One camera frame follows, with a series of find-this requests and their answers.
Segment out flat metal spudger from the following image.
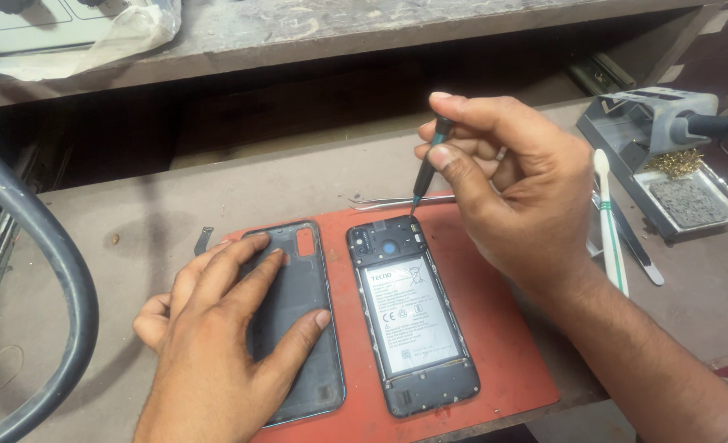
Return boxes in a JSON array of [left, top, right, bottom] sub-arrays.
[[590, 178, 666, 287]]

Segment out wooden shelf board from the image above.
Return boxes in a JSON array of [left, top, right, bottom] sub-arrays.
[[0, 0, 728, 112]]

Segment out black soldering iron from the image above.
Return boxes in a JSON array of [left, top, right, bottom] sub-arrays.
[[671, 112, 728, 145]]

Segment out black precision screwdriver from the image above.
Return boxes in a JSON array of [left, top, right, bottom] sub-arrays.
[[409, 116, 457, 216]]

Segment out metal drawer rail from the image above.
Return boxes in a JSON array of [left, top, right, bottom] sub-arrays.
[[566, 52, 638, 97]]

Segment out red work mat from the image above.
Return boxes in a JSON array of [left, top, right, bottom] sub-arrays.
[[223, 194, 562, 443]]

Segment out opened smartphone with battery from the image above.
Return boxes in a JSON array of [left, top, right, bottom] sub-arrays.
[[346, 214, 482, 419]]

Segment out clear plastic bag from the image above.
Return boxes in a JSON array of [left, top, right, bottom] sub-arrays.
[[0, 0, 183, 82]]

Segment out person's left hand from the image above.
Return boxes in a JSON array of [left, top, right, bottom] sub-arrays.
[[133, 233, 333, 434]]

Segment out grey cleaning sponge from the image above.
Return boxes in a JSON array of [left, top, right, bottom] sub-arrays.
[[648, 178, 728, 229]]

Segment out white device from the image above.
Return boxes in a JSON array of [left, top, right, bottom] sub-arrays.
[[0, 0, 156, 59]]

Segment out person's right hand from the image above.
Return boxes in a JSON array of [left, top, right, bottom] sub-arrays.
[[414, 91, 596, 297]]

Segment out grey soldering iron stand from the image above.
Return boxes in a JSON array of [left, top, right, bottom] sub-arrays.
[[576, 87, 728, 242]]

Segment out small dark flex cable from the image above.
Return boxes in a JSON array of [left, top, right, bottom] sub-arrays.
[[193, 226, 215, 257]]

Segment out metal tweezers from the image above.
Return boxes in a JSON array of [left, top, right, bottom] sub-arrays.
[[347, 194, 457, 212]]

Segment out brass wool tip cleaner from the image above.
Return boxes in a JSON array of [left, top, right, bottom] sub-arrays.
[[644, 148, 707, 181]]

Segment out thick grey hose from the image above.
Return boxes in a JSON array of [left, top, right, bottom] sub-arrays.
[[0, 129, 100, 443]]

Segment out dark phone back cover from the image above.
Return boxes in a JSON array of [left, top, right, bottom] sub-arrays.
[[238, 219, 347, 428]]

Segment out white green toothbrush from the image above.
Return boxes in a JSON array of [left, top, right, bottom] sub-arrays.
[[593, 148, 630, 299]]

